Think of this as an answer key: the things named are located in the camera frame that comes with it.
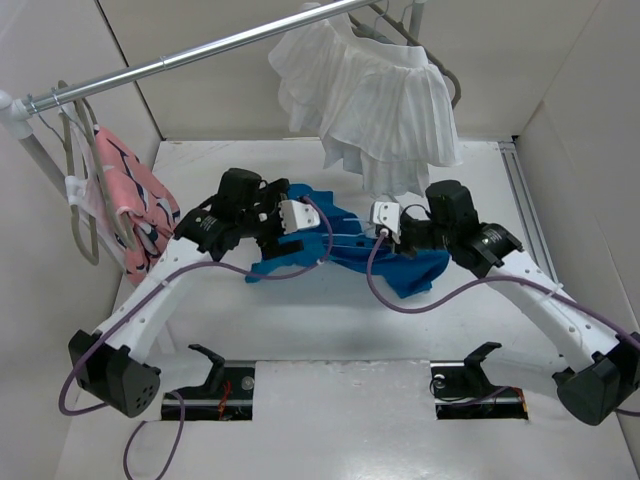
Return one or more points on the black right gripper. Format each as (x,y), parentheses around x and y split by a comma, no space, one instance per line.
(402,245)

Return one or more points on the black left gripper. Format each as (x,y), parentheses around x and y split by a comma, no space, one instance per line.
(270,245)

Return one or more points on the light blue wire hanger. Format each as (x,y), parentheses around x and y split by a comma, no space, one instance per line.
(352,233)

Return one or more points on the blue t shirt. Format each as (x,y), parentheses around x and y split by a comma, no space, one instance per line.
(405,276)

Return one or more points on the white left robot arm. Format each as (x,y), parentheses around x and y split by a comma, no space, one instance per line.
(113,363)

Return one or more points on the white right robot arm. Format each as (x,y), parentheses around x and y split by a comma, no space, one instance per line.
(602,359)

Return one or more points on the grey velvet hanger inner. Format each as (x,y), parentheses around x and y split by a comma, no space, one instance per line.
(85,120)

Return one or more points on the grey velvet hanger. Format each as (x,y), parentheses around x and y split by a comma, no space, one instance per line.
(85,120)
(90,253)

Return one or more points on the grey hanger holding skirt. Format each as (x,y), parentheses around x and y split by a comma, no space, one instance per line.
(400,26)

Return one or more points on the grey velvet hanger outer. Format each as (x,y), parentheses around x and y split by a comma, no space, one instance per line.
(90,253)

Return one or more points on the pink shark print garment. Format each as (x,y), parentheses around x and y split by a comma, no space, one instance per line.
(140,199)

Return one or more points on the white pleated skirt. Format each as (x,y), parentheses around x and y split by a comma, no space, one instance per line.
(382,111)

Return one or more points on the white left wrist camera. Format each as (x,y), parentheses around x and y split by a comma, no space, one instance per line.
(297,216)

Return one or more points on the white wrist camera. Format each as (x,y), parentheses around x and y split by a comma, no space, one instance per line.
(385,216)
(297,216)

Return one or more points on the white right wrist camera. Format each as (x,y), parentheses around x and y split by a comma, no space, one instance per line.
(385,216)

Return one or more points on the aluminium rail right edge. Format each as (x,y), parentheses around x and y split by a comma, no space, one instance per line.
(533,234)

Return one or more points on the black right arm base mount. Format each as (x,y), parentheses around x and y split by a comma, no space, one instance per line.
(462,391)

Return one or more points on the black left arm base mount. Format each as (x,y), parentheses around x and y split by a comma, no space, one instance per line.
(227,394)

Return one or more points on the silver clothes rack rail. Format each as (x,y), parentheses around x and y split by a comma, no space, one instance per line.
(58,97)

